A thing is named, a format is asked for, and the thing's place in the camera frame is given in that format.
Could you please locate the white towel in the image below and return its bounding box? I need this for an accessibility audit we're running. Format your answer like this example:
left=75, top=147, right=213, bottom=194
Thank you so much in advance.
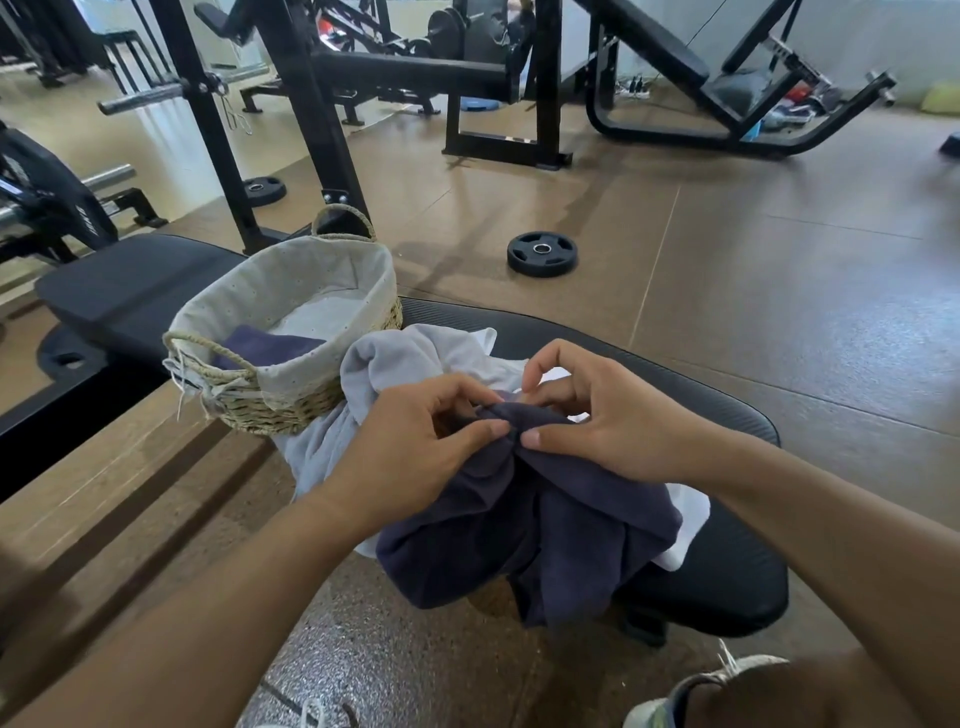
left=269, top=288, right=376, bottom=339
left=352, top=365, right=712, bottom=573

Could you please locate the black steel base beam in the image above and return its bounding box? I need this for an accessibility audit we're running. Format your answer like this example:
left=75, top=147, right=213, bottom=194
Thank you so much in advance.
left=0, top=359, right=170, bottom=504

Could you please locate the dark purple towel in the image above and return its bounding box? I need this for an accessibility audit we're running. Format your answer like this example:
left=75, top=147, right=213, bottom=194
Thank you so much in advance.
left=217, top=323, right=328, bottom=370
left=374, top=401, right=684, bottom=630

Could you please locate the light grey towel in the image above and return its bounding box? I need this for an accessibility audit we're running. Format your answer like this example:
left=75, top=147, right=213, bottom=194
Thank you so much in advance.
left=273, top=323, right=526, bottom=500

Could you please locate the person's right forearm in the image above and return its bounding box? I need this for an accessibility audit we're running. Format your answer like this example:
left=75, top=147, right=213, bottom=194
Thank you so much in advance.
left=708, top=434, right=960, bottom=728

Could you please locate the person's right leg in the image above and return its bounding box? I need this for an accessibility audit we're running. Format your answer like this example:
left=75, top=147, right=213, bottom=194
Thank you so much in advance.
left=686, top=652, right=924, bottom=728

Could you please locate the person's right white shoe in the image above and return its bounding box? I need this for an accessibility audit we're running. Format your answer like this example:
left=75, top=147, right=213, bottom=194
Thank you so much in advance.
left=622, top=641, right=789, bottom=728

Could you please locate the black bench press frame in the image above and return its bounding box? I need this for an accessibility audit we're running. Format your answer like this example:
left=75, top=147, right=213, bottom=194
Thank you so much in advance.
left=311, top=0, right=575, bottom=172

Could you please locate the woven basket with white liner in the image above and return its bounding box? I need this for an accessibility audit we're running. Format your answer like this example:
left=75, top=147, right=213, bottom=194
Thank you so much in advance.
left=162, top=203, right=404, bottom=438

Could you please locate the person's left hand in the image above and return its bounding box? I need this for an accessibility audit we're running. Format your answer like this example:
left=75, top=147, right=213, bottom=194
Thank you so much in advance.
left=322, top=373, right=513, bottom=538

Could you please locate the black bumper plate white print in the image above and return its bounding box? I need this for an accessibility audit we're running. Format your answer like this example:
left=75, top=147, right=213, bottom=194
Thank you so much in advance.
left=0, top=123, right=120, bottom=253

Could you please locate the silver steel barbell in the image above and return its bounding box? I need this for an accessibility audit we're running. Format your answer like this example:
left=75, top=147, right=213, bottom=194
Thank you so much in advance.
left=0, top=164, right=138, bottom=230
left=97, top=63, right=271, bottom=116

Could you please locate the black steel squat rack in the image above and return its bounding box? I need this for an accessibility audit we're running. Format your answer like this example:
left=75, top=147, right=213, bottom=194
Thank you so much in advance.
left=97, top=0, right=373, bottom=256

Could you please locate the person's right hand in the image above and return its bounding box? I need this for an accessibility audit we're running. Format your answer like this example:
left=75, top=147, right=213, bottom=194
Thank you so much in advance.
left=519, top=338, right=740, bottom=489

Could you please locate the black metal stool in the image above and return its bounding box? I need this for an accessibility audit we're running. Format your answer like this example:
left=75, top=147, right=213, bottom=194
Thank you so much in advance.
left=97, top=29, right=181, bottom=95

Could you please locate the black padded weight bench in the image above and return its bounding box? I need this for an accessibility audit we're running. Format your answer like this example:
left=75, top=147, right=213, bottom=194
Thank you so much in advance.
left=35, top=233, right=790, bottom=646

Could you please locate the person's left forearm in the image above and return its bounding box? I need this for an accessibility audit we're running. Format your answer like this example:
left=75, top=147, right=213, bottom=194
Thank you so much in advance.
left=0, top=487, right=376, bottom=728

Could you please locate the black barbell stand frame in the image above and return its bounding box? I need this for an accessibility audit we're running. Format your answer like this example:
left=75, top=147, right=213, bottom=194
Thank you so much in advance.
left=0, top=187, right=170, bottom=264

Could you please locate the person's left white shoe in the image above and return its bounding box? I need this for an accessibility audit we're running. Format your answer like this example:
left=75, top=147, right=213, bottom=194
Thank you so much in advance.
left=254, top=697, right=331, bottom=728

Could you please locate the black rubber weight plate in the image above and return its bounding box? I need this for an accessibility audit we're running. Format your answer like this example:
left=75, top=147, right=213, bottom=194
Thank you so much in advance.
left=242, top=176, right=289, bottom=208
left=506, top=230, right=580, bottom=280

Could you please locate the large black weight plate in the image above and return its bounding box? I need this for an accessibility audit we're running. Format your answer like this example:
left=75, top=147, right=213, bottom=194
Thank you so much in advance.
left=37, top=326, right=114, bottom=380

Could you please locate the person's white shoe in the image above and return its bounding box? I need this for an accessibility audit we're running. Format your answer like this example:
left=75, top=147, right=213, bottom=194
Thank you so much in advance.
left=254, top=697, right=331, bottom=728
left=622, top=641, right=789, bottom=728

